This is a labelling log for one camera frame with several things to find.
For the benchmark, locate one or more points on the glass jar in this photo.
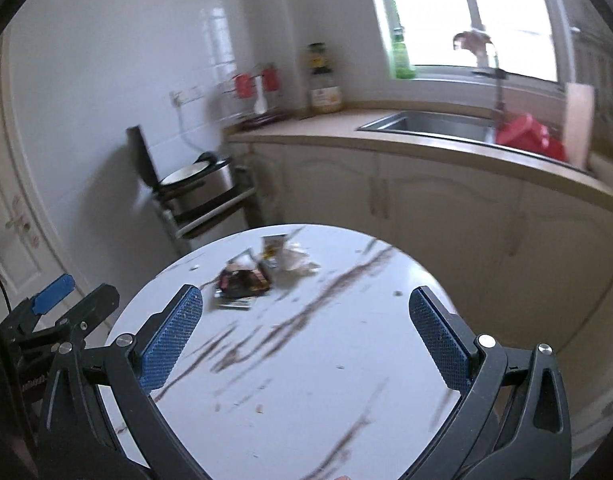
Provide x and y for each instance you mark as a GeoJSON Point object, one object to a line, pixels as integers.
{"type": "Point", "coordinates": [325, 95]}

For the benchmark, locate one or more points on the small white packet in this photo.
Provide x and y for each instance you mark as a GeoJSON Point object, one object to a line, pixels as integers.
{"type": "Point", "coordinates": [273, 247]}

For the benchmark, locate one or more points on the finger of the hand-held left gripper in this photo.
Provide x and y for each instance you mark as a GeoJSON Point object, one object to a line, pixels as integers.
{"type": "Point", "coordinates": [94, 302]}
{"type": "Point", "coordinates": [54, 291]}

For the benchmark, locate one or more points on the white trolley rack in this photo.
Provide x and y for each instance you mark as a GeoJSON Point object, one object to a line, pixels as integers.
{"type": "Point", "coordinates": [211, 222]}

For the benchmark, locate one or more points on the white wall socket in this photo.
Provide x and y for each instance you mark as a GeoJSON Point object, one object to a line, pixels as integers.
{"type": "Point", "coordinates": [186, 95]}

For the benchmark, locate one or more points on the green soap bottle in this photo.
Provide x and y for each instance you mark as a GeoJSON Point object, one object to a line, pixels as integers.
{"type": "Point", "coordinates": [402, 57]}

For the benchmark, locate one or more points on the yellow black figurine bottle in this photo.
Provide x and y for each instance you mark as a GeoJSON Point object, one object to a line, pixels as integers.
{"type": "Point", "coordinates": [316, 57]}

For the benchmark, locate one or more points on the dark brown wrapper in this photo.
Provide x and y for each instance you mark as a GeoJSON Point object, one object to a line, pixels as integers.
{"type": "Point", "coordinates": [241, 280]}

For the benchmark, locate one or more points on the metal kitchen faucet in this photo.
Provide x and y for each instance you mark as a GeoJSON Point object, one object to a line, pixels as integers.
{"type": "Point", "coordinates": [498, 90]}

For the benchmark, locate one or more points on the wooden cutting board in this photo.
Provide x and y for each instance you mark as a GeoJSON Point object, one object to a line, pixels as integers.
{"type": "Point", "coordinates": [579, 125]}

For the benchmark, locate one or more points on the silver rice cooker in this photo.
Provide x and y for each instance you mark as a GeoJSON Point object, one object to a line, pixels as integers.
{"type": "Point", "coordinates": [201, 185]}

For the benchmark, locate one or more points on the cream cupboard doors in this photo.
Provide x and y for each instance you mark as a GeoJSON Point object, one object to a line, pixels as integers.
{"type": "Point", "coordinates": [311, 127]}

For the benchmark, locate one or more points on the white tissue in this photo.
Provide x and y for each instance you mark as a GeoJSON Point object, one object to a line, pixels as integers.
{"type": "Point", "coordinates": [296, 260]}

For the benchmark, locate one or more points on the red cup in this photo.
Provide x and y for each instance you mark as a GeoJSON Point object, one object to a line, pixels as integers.
{"type": "Point", "coordinates": [271, 80]}
{"type": "Point", "coordinates": [243, 86]}

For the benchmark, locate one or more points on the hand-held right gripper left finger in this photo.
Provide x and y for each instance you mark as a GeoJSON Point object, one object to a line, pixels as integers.
{"type": "Point", "coordinates": [171, 340]}

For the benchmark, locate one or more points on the round marble table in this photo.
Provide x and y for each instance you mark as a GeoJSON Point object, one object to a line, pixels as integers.
{"type": "Point", "coordinates": [311, 385]}

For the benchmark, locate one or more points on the steel kitchen sink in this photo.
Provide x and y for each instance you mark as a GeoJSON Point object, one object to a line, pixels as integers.
{"type": "Point", "coordinates": [426, 124]}

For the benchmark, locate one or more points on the kitchen window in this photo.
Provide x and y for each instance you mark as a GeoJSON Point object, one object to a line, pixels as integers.
{"type": "Point", "coordinates": [436, 10]}

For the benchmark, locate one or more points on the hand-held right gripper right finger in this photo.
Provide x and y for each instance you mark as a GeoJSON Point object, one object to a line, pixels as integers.
{"type": "Point", "coordinates": [439, 340]}

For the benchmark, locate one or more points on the cream kitchen cabinet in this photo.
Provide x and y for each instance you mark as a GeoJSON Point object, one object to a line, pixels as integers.
{"type": "Point", "coordinates": [436, 210]}

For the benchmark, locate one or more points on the pink cloth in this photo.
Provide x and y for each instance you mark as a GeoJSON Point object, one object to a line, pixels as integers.
{"type": "Point", "coordinates": [472, 41]}

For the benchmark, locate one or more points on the white door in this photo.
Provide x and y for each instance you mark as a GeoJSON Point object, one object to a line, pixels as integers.
{"type": "Point", "coordinates": [16, 135]}

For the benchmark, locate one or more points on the white rice spoon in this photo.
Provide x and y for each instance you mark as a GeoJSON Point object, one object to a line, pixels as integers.
{"type": "Point", "coordinates": [260, 102]}

